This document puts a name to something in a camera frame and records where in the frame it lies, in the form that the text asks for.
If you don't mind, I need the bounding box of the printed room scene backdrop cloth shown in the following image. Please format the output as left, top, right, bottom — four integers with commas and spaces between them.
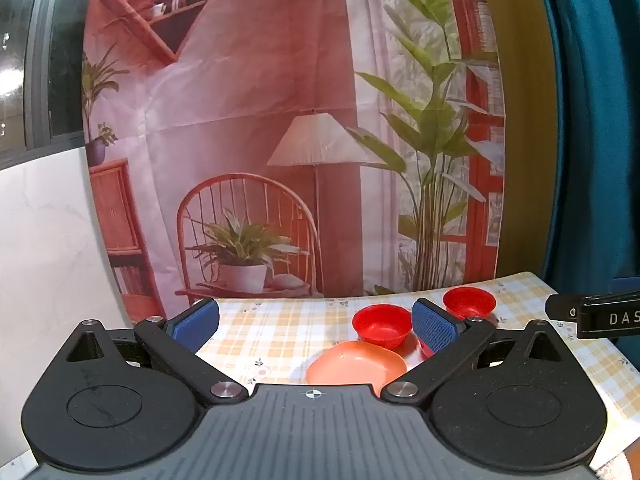
80, 0, 507, 325

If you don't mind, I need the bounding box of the orange plastic plate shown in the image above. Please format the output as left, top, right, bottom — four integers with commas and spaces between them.
305, 341, 408, 386

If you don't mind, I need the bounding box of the checked floral tablecloth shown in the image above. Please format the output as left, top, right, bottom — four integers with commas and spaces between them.
195, 272, 640, 480

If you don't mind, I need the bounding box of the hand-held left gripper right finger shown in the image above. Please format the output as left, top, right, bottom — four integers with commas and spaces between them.
381, 297, 576, 406

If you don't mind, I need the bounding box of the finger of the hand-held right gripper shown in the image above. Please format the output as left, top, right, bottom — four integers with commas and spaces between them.
545, 293, 582, 321

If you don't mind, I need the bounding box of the teal curtain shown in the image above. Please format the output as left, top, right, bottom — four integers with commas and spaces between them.
530, 0, 640, 296

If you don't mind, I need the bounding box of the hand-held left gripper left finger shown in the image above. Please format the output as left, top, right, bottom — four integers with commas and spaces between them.
54, 297, 249, 406

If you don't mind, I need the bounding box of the dark glass window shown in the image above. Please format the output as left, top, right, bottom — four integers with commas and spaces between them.
0, 0, 96, 171

